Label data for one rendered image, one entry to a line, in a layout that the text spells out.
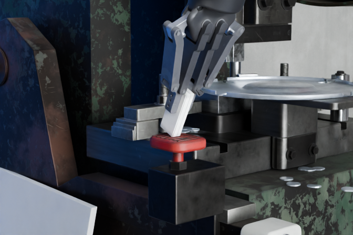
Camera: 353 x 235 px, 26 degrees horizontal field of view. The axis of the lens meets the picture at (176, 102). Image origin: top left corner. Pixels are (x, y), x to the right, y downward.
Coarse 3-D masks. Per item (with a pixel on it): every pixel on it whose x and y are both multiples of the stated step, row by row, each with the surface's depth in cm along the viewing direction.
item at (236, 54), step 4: (236, 44) 141; (240, 44) 142; (232, 48) 141; (236, 48) 141; (240, 48) 142; (232, 52) 141; (236, 52) 141; (240, 52) 142; (228, 56) 141; (232, 56) 141; (236, 56) 141; (240, 56) 142; (228, 60) 141; (232, 60) 141; (236, 60) 142; (240, 60) 142
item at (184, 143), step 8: (152, 136) 107; (160, 136) 106; (168, 136) 106; (176, 136) 106; (184, 136) 106; (192, 136) 106; (152, 144) 106; (160, 144) 104; (168, 144) 103; (176, 144) 102; (184, 144) 103; (192, 144) 103; (200, 144) 104; (176, 152) 103; (184, 152) 103; (176, 160) 106
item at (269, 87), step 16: (240, 80) 147; (256, 80) 147; (272, 80) 147; (288, 80) 147; (304, 80) 147; (320, 80) 146; (336, 80) 143; (224, 96) 125; (240, 96) 123; (256, 96) 122; (272, 96) 121; (288, 96) 121; (304, 96) 121; (320, 96) 121; (336, 96) 123
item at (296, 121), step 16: (352, 96) 126; (256, 112) 133; (272, 112) 130; (288, 112) 129; (304, 112) 132; (256, 128) 133; (272, 128) 130; (288, 128) 130; (304, 128) 132; (272, 144) 131; (288, 144) 130; (304, 144) 133; (272, 160) 131; (288, 160) 130; (304, 160) 133
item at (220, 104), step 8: (224, 80) 148; (200, 96) 140; (208, 96) 138; (216, 96) 136; (208, 104) 138; (216, 104) 137; (224, 104) 137; (232, 104) 139; (240, 104) 140; (248, 104) 142; (216, 112) 137; (224, 112) 138
